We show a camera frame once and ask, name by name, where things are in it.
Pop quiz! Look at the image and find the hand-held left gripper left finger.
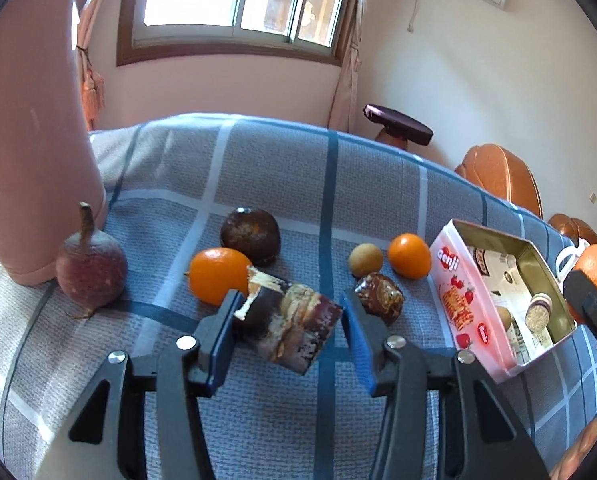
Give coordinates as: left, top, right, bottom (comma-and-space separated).
67, 289, 246, 480

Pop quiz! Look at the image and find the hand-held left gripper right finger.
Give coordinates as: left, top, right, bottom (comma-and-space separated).
341, 290, 549, 480

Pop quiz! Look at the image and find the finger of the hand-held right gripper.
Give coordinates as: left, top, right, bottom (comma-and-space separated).
562, 269, 597, 387

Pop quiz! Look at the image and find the dark wrinkled dried fruit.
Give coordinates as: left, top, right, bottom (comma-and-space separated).
354, 272, 405, 328

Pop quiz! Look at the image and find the large orange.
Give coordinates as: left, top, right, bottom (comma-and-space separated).
188, 247, 254, 307

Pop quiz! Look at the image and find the brown longan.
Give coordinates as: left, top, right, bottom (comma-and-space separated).
348, 243, 383, 278

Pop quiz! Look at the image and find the small orange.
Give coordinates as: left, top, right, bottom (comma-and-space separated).
388, 233, 433, 280

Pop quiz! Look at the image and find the pink tin box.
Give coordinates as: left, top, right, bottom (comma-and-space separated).
429, 219, 578, 383

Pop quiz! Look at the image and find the person's right hand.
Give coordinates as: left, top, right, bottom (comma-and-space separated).
551, 410, 597, 480

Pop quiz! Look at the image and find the brown leather armchair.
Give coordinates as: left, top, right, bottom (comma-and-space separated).
548, 213, 597, 248
454, 144, 544, 218

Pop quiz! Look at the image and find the printed paper liner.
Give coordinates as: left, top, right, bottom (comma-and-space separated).
471, 245, 554, 366

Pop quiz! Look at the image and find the dark brown round fruit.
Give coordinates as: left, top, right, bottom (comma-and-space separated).
220, 206, 281, 268

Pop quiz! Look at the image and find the purple fruit with stem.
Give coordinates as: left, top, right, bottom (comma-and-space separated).
56, 202, 128, 318

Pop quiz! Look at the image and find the blue checked tablecloth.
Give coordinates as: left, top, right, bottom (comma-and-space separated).
0, 112, 597, 480

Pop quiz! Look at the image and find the round purple cushioned stool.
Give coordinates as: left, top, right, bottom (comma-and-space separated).
363, 104, 434, 151

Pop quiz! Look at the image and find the pink curtain with tassel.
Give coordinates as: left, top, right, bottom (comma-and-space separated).
76, 0, 144, 131

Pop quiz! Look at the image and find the pink thermos jug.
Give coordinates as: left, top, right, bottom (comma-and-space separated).
0, 0, 110, 287

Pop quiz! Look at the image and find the wooden framed window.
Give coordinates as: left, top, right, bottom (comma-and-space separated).
117, 0, 361, 67

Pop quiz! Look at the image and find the air conditioner power cord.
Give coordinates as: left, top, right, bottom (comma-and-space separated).
407, 0, 425, 33

